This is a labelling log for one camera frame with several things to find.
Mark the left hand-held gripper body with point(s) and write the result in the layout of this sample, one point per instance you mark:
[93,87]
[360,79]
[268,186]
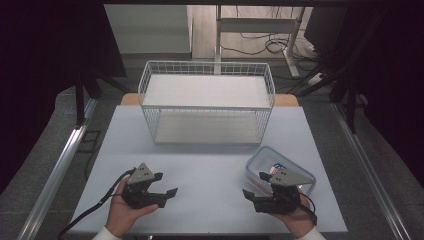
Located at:
[141,175]

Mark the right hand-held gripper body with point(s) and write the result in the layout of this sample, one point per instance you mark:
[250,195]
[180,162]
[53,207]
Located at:
[286,178]

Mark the clear plastic container blue rim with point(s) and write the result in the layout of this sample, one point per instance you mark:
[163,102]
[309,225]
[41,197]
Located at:
[263,158]

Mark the person's right hand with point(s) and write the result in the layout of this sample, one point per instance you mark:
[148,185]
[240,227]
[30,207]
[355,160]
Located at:
[296,221]

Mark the person's left hand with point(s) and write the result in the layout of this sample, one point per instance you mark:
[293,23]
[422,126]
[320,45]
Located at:
[121,215]

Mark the wooden table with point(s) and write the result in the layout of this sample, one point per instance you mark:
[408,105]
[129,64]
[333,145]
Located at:
[130,100]

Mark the black stand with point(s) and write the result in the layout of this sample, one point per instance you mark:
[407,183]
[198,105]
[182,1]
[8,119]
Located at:
[79,106]
[350,110]

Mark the white power strip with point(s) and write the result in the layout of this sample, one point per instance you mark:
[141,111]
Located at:
[315,79]

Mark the white cabinet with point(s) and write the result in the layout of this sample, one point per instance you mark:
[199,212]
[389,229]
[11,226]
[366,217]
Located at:
[150,30]

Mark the dark curtain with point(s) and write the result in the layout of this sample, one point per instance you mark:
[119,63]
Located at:
[40,66]
[393,73]

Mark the dark box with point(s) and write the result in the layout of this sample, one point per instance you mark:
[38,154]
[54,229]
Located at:
[320,26]

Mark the aluminium rail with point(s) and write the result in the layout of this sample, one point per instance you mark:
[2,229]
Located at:
[367,166]
[61,166]

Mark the white desk frame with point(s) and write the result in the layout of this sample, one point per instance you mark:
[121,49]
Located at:
[256,25]

